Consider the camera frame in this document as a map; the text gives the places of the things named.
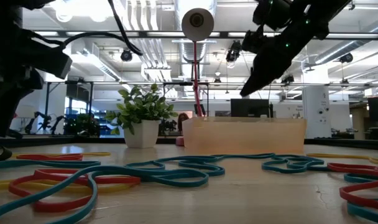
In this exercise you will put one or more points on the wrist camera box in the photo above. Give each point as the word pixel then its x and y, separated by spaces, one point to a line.
pixel 52 62
pixel 252 40

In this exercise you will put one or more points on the background black robot arm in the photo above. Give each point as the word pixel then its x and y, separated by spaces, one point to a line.
pixel 39 121
pixel 58 124

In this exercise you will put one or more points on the white building column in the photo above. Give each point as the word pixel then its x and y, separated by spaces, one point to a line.
pixel 316 109

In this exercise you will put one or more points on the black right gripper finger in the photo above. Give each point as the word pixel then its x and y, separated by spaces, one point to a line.
pixel 257 77

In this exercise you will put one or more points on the black hanging ceiling fixture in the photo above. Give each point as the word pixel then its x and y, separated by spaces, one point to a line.
pixel 126 55
pixel 346 58
pixel 233 51

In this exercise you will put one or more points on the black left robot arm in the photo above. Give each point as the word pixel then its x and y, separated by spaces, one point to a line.
pixel 2 12

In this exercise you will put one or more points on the green plant in white pot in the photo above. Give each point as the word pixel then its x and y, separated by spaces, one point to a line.
pixel 144 133

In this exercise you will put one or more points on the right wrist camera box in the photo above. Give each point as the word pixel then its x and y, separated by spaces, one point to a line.
pixel 252 40

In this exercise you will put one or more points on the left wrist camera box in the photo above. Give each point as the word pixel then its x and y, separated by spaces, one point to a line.
pixel 52 62

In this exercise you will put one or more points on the red rubber band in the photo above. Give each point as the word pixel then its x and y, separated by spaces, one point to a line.
pixel 49 157
pixel 120 180
pixel 347 167

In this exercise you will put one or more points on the background green plant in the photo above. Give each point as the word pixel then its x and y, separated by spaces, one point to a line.
pixel 81 124

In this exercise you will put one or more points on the black metal rack frame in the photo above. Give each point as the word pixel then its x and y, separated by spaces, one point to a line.
pixel 47 105

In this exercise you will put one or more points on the person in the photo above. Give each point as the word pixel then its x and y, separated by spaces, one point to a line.
pixel 182 119

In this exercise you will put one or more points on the orange translucent plastic bin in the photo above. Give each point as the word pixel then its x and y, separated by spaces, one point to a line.
pixel 245 135

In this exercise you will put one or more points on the teal rubber band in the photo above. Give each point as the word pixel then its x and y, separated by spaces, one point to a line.
pixel 93 193
pixel 182 183
pixel 220 170
pixel 285 170
pixel 363 213
pixel 83 162

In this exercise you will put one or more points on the red desk lamp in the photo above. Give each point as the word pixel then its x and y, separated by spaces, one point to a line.
pixel 197 25

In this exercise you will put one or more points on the black rubber band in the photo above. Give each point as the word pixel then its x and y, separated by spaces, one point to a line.
pixel 2 154

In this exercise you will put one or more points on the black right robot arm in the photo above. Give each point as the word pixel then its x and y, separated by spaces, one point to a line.
pixel 319 12

